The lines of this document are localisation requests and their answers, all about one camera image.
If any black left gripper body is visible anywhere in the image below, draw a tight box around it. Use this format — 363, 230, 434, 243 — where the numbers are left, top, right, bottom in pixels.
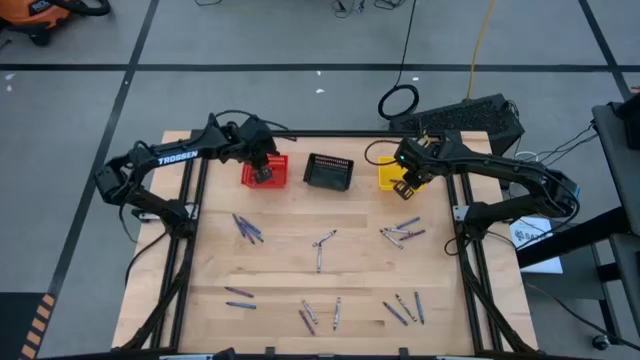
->
238, 116, 280, 170

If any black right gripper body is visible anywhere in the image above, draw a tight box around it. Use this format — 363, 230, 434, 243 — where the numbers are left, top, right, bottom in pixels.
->
393, 136, 444, 184

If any black plastic basket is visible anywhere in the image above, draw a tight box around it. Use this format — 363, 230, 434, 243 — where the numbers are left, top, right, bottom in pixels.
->
302, 152, 355, 192

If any red plastic basket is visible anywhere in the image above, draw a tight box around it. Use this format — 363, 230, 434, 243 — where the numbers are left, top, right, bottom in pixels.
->
240, 153, 290, 190

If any yellow plastic basket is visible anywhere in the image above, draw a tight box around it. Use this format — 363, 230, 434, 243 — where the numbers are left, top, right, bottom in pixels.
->
377, 155, 427, 192

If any black perforated computer case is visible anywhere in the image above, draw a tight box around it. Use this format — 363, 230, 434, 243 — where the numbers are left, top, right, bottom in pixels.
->
388, 93, 526, 162

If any white paper sign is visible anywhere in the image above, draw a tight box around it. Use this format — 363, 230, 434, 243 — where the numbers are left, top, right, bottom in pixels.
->
508, 216, 565, 275

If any black grey equipment cart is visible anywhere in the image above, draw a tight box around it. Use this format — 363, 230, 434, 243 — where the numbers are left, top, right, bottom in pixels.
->
516, 87, 640, 346

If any orange shop vacuum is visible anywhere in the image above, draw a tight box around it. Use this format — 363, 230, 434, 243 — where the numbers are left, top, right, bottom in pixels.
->
0, 0, 112, 47

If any black hanging cable with coil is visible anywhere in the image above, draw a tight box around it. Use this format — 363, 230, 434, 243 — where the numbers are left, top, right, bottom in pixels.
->
377, 0, 421, 121

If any yellow hanging cable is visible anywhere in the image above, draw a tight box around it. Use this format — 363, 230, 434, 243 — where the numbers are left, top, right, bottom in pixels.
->
465, 0, 498, 101

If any black arm base cable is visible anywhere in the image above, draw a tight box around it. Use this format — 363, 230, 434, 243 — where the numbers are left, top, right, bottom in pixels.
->
118, 199, 171, 287

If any black floor cable bundle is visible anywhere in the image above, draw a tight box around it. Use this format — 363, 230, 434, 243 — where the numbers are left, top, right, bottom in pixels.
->
332, 0, 401, 19

